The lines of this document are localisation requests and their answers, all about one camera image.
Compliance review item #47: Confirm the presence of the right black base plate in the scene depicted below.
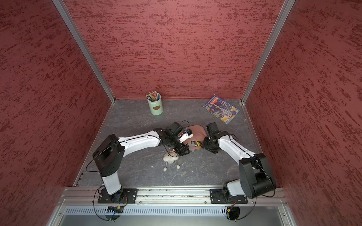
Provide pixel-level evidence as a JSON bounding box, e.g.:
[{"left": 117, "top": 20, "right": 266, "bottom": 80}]
[{"left": 209, "top": 188, "right": 248, "bottom": 204}]

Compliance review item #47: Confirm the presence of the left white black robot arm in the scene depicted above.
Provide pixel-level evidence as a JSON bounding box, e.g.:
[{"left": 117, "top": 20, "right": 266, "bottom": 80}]
[{"left": 92, "top": 128, "right": 193, "bottom": 195}]

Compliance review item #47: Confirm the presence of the aluminium front rail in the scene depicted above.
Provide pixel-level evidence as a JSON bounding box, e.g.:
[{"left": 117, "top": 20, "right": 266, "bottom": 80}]
[{"left": 58, "top": 186, "right": 289, "bottom": 206}]

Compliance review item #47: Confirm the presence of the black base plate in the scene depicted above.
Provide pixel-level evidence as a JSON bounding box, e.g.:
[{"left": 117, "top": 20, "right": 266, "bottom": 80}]
[
  {"left": 209, "top": 188, "right": 248, "bottom": 204},
  {"left": 98, "top": 188, "right": 138, "bottom": 204}
]

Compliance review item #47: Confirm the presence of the left aluminium corner post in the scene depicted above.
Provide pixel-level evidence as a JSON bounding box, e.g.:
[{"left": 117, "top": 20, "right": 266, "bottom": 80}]
[{"left": 52, "top": 0, "right": 116, "bottom": 104}]

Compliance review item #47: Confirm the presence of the coloured pencils bundle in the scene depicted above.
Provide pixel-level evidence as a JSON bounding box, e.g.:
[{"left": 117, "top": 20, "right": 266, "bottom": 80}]
[{"left": 146, "top": 91, "right": 161, "bottom": 102}]

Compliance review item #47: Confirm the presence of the pink corduroy shoulder bag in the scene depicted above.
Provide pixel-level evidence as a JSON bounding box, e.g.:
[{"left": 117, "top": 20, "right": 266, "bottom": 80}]
[{"left": 183, "top": 125, "right": 207, "bottom": 152}]

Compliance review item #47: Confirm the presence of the green pencil cup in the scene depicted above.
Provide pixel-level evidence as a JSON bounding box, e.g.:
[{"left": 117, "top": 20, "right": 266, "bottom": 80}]
[{"left": 147, "top": 98, "right": 164, "bottom": 115}]

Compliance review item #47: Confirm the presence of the colourful comic book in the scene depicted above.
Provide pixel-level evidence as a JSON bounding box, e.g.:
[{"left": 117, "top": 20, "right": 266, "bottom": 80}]
[{"left": 202, "top": 94, "right": 239, "bottom": 124}]

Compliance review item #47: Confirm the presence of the aluminium corner post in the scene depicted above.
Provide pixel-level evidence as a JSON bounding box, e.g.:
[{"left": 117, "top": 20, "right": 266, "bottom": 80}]
[
  {"left": 241, "top": 0, "right": 295, "bottom": 105},
  {"left": 52, "top": 0, "right": 116, "bottom": 104}
]

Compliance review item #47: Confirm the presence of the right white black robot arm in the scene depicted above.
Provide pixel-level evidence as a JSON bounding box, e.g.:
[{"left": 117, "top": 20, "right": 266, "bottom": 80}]
[{"left": 202, "top": 123, "right": 277, "bottom": 199}]

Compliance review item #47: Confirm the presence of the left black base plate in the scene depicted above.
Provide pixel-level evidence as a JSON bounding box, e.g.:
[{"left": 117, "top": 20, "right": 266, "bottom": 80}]
[{"left": 98, "top": 188, "right": 138, "bottom": 204}]

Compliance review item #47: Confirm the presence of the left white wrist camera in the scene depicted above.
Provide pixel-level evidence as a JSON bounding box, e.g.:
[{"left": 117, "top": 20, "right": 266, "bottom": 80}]
[{"left": 179, "top": 129, "right": 193, "bottom": 143}]

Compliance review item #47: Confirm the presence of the right aluminium corner post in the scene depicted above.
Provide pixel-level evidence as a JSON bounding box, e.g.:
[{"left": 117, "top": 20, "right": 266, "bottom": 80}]
[{"left": 241, "top": 0, "right": 295, "bottom": 105}]

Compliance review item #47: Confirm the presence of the white plush keychain decoration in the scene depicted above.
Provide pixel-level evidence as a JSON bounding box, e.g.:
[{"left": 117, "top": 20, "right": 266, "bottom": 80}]
[{"left": 163, "top": 152, "right": 181, "bottom": 172}]

